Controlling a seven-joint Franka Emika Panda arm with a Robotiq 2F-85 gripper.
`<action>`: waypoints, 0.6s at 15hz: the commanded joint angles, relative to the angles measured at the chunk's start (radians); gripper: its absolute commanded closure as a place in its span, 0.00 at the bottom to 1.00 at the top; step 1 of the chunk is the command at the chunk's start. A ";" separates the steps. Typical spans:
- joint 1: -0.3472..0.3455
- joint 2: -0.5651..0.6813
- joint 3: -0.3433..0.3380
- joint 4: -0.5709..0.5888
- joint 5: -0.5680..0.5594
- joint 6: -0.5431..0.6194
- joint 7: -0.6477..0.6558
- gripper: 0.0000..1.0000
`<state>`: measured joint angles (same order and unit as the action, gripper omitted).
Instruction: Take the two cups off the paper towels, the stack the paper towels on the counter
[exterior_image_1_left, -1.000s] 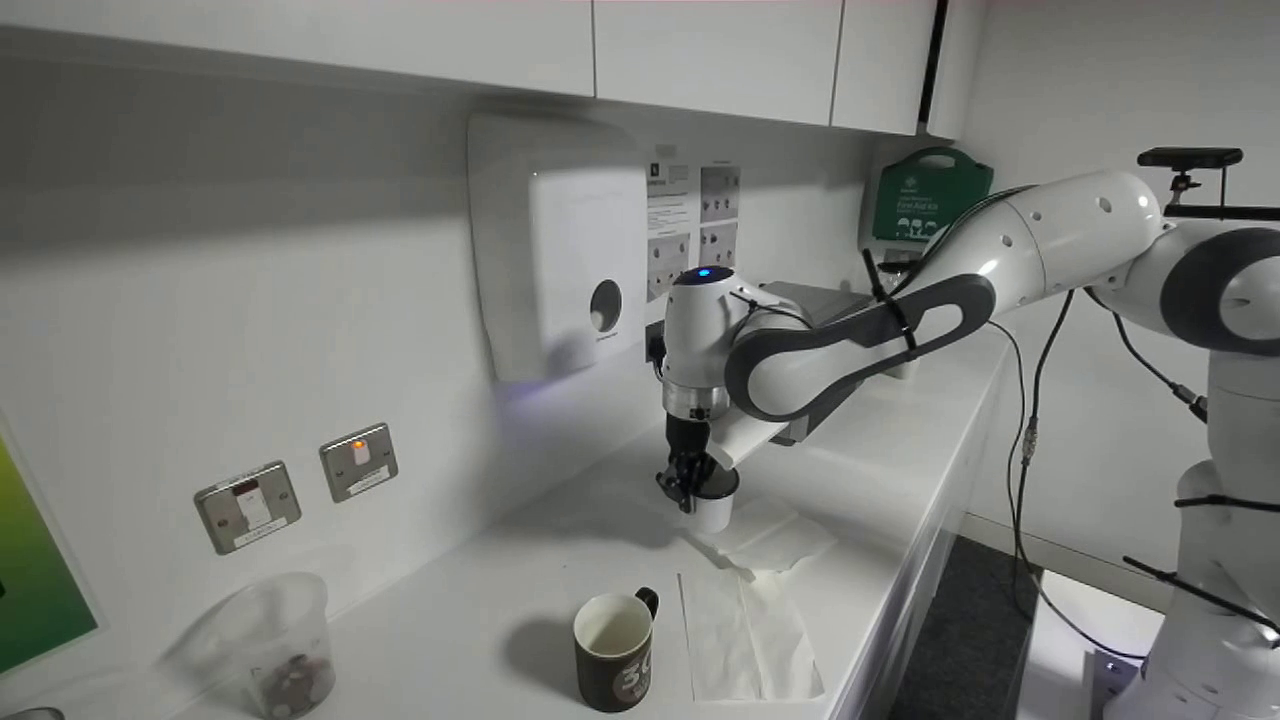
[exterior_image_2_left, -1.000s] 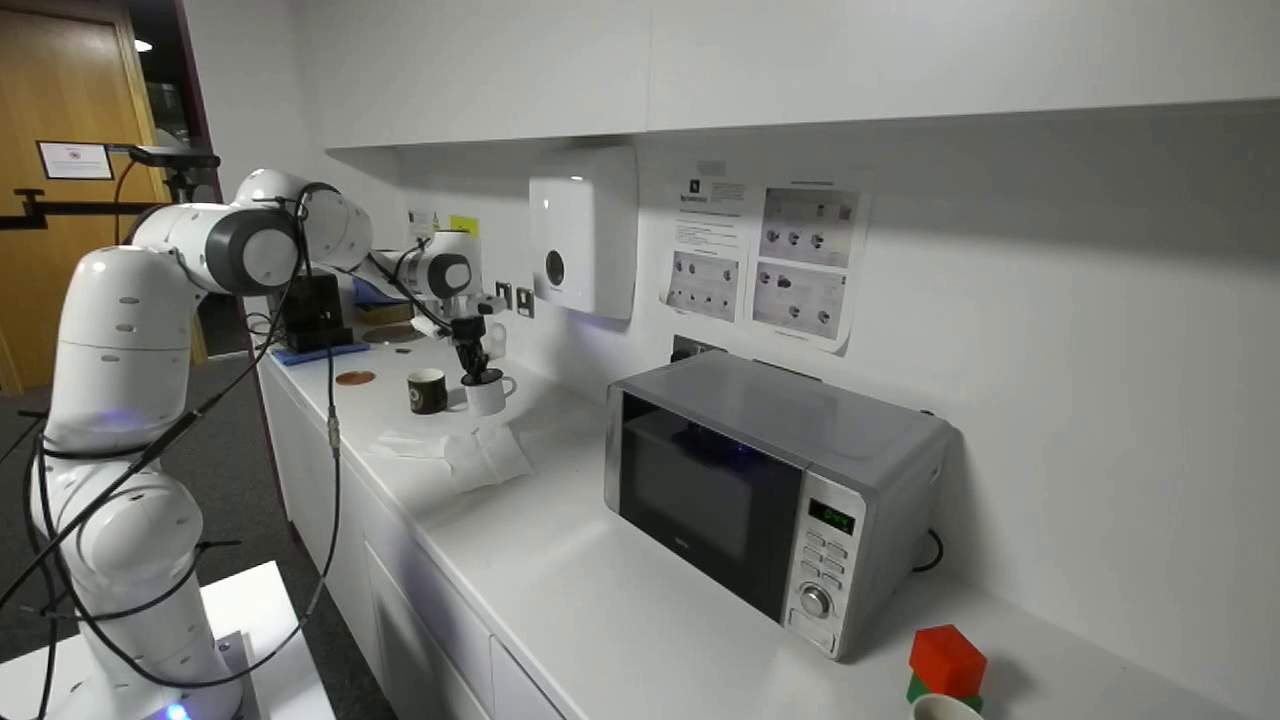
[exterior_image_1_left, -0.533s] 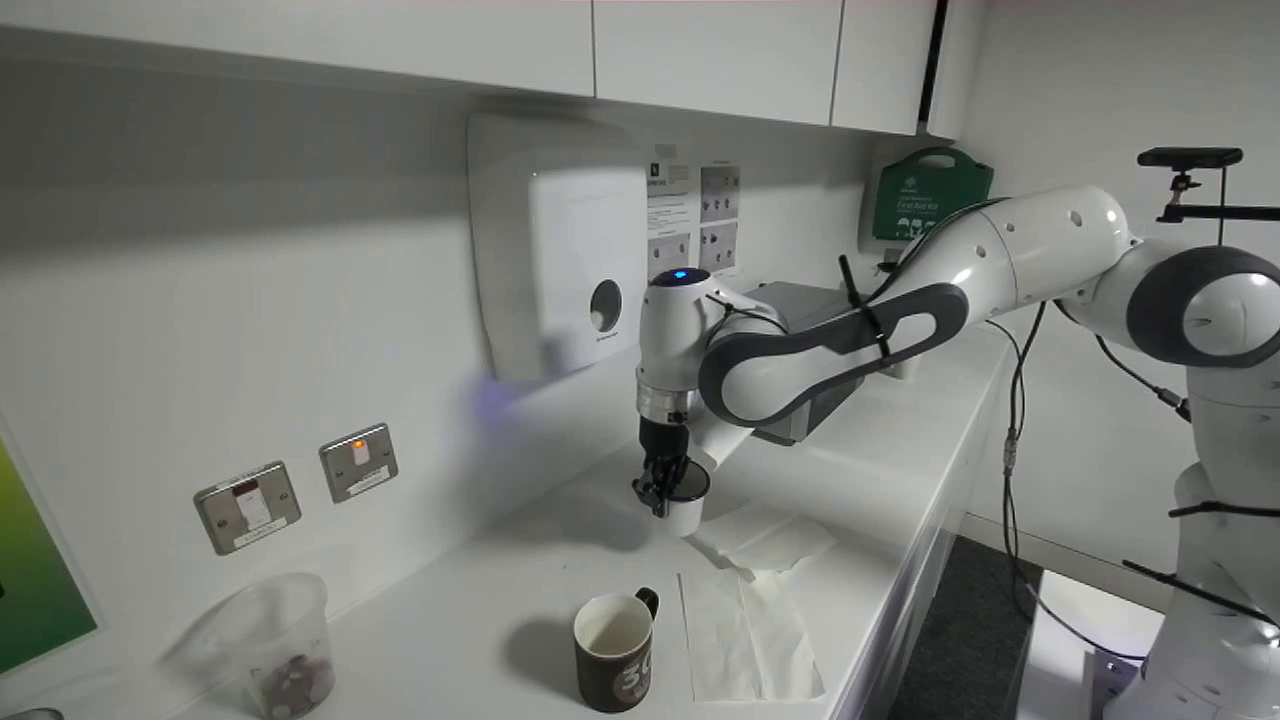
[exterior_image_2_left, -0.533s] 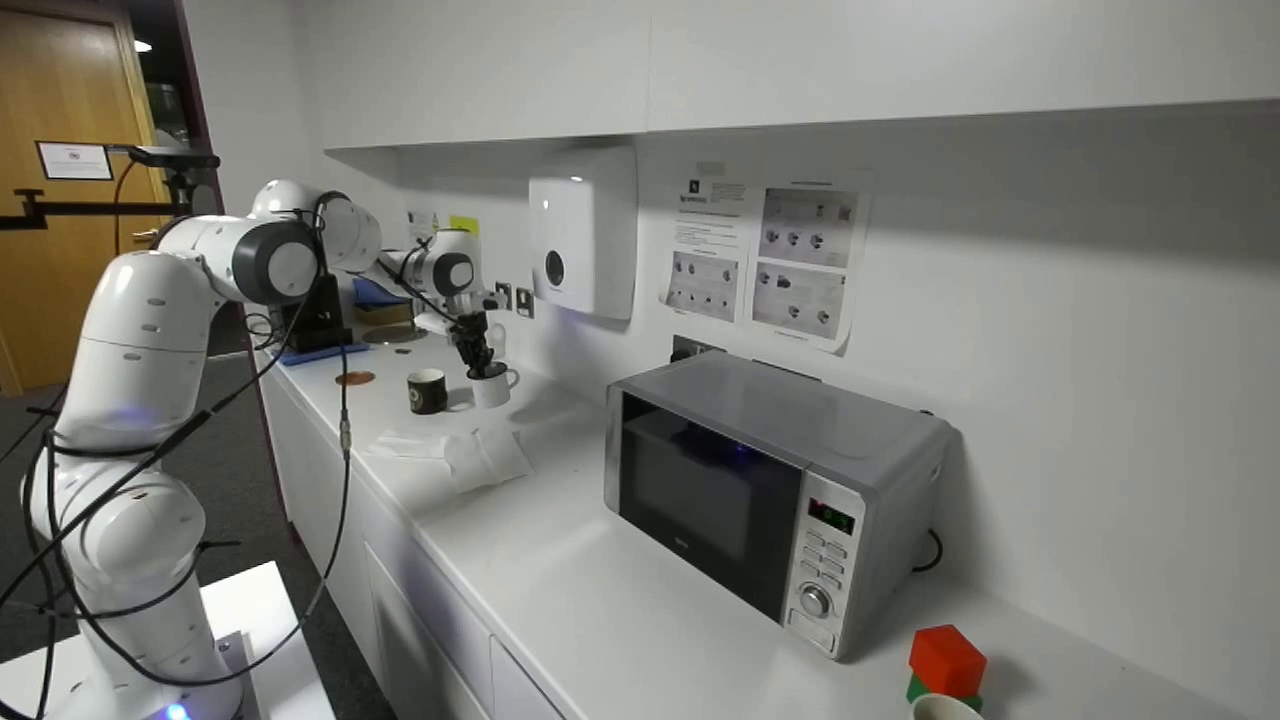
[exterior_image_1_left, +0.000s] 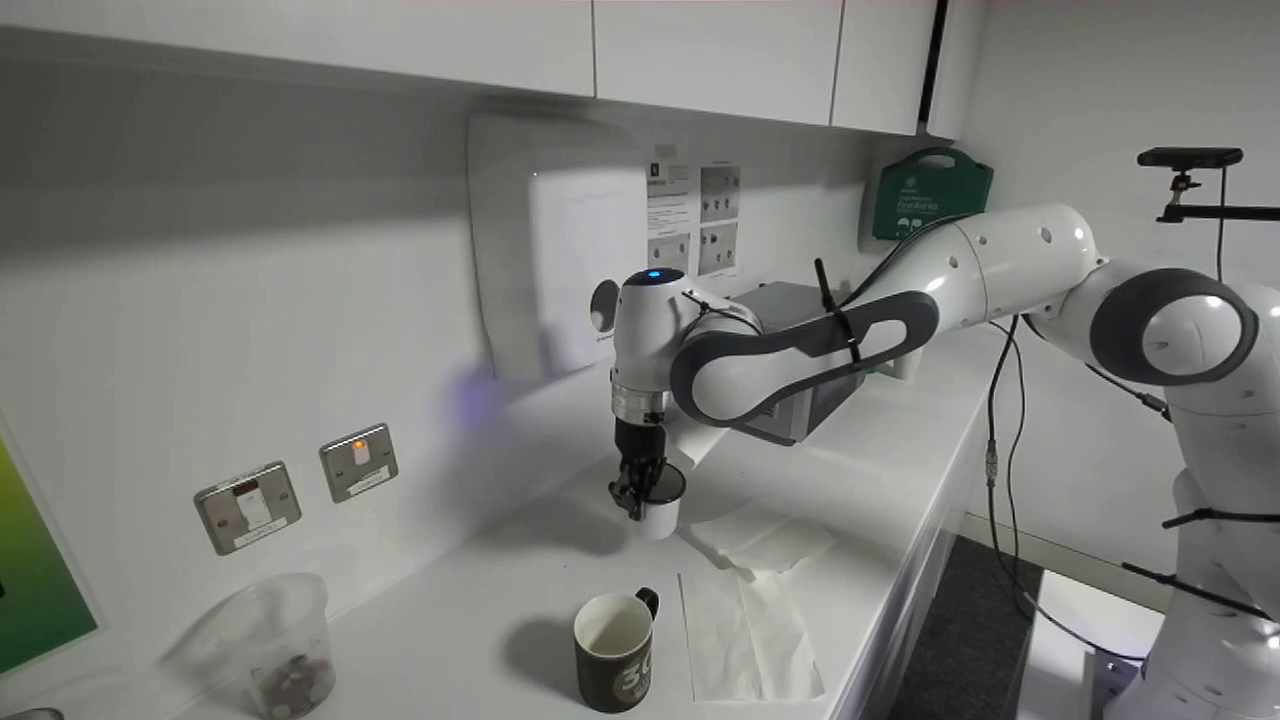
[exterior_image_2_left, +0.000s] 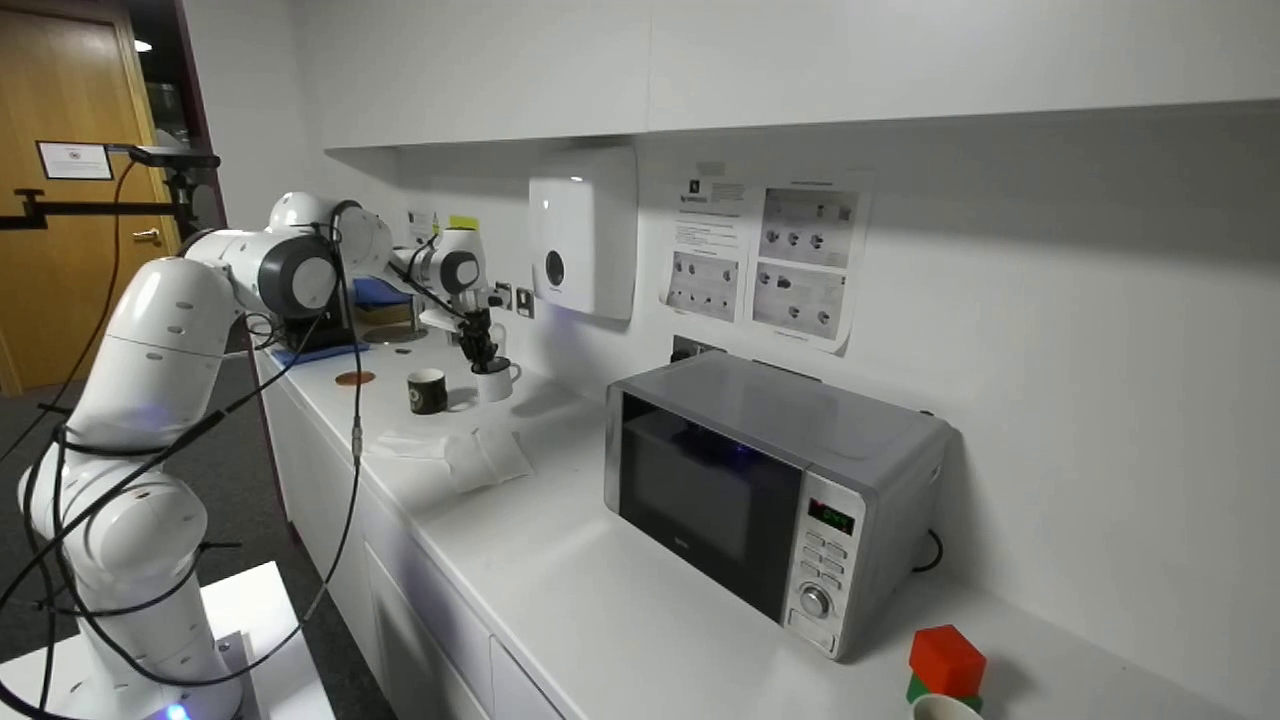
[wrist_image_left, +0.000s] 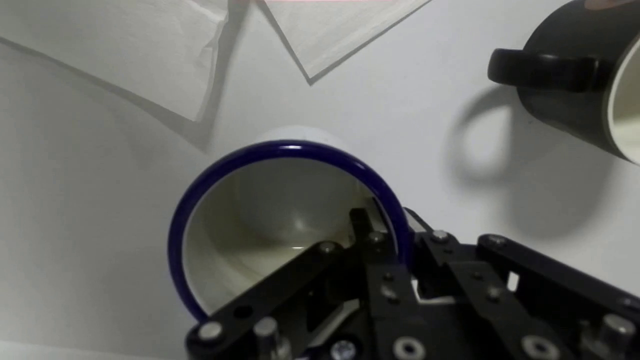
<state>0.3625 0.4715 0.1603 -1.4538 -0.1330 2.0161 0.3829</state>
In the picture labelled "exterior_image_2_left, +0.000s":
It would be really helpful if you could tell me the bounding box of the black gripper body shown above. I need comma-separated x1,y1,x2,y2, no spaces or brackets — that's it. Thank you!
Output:
455,306,502,351

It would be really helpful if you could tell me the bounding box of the white mug blue rim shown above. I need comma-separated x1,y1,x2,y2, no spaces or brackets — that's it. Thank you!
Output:
474,357,528,409

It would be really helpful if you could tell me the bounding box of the black mug white inside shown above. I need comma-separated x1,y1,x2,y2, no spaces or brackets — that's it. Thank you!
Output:
405,364,452,417

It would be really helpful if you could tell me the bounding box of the white paper towel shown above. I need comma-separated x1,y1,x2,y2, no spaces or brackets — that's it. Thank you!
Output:
358,403,462,464
436,412,537,494

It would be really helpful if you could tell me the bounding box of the blue box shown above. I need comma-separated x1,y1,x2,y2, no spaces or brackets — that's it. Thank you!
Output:
348,275,419,346

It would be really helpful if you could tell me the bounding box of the white paper towel dispenser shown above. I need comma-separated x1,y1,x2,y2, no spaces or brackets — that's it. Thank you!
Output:
525,170,641,325

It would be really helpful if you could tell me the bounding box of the white base cabinet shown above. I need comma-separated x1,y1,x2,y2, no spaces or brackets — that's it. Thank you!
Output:
257,351,578,720

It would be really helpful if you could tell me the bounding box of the silver microwave oven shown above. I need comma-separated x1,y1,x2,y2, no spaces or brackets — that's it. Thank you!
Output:
599,351,965,668

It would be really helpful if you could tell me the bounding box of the white robot mounting platform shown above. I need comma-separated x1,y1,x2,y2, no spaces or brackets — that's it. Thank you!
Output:
0,557,341,720

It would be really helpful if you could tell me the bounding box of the wooden door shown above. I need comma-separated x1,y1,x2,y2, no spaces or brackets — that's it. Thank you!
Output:
0,0,188,401

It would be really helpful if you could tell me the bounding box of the white door sign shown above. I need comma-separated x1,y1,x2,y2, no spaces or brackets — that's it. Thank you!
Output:
38,140,117,182

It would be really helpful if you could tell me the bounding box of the green block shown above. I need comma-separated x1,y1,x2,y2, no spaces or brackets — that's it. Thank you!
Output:
903,673,985,716

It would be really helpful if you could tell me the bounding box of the red and green object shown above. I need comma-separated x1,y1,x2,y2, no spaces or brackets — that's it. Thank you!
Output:
909,620,993,705

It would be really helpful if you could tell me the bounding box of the small white cup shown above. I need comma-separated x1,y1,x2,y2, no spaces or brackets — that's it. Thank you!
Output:
909,693,988,720

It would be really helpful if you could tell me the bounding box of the white printed wall sheet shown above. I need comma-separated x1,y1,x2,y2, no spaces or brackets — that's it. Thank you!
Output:
757,181,864,272
749,260,852,345
672,170,751,252

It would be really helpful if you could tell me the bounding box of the white wall cabinet door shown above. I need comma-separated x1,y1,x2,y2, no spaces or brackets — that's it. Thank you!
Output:
316,0,651,150
648,0,1280,136

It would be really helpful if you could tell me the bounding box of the black microwave cable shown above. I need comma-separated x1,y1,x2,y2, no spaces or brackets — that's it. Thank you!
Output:
914,525,950,575

